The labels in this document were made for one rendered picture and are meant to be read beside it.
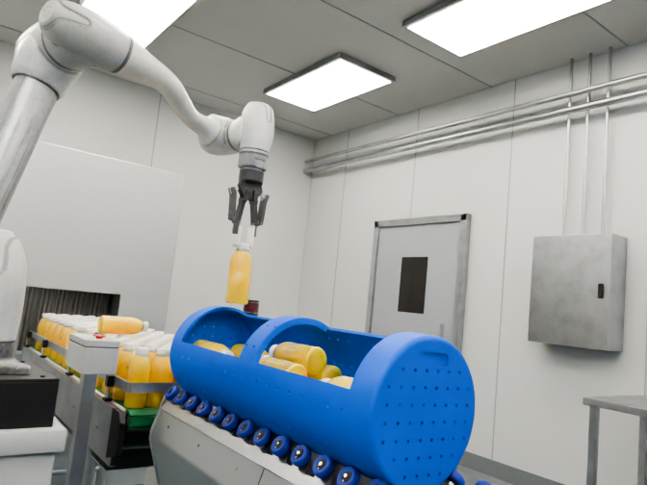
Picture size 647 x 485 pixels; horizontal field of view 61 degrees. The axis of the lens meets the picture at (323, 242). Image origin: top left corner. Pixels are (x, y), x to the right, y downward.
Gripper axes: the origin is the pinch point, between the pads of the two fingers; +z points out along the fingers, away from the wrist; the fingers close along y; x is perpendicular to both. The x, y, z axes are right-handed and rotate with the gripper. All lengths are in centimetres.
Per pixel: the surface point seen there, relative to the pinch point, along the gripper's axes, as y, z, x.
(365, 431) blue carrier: -14, 38, -76
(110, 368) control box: -26, 43, 24
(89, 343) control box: -33, 36, 24
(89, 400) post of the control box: -28, 54, 32
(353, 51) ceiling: 193, -194, 203
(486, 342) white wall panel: 324, 36, 145
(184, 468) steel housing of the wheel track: -13, 64, -7
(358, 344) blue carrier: 10, 26, -45
